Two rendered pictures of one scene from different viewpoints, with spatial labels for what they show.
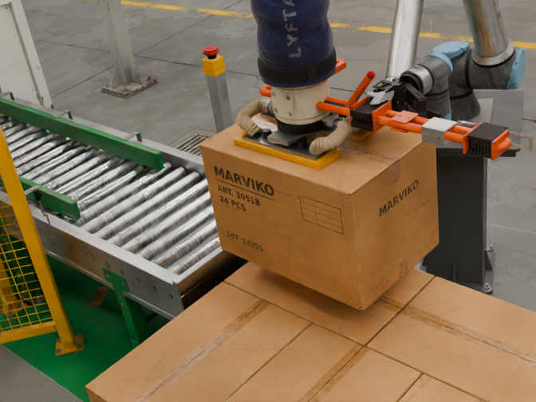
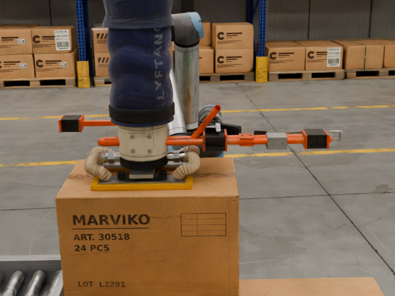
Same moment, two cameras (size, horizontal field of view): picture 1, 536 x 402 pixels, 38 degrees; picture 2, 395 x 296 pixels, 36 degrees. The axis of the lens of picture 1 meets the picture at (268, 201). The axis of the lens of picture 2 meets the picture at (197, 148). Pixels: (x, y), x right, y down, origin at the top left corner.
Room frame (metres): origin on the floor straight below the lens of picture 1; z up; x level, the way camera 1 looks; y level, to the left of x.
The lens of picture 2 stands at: (0.57, 1.22, 1.80)
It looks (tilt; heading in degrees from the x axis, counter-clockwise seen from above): 17 degrees down; 313
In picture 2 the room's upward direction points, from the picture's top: 1 degrees counter-clockwise
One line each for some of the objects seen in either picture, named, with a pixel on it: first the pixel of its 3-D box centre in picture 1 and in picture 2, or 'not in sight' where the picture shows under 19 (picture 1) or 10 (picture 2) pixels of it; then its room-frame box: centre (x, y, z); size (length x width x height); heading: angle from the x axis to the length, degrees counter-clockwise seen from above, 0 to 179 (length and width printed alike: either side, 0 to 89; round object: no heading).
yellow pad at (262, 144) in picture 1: (285, 142); (142, 178); (2.03, -0.08, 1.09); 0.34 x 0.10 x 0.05; 43
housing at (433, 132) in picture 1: (439, 132); (275, 141); (1.75, -0.46, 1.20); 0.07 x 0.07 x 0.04; 43
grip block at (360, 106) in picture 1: (370, 113); (214, 140); (1.91, -0.32, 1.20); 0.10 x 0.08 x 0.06; 133
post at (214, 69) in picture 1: (231, 161); not in sight; (3.10, 0.14, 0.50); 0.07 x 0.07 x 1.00; 44
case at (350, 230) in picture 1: (320, 194); (153, 226); (2.07, -0.17, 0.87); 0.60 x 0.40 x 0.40; 42
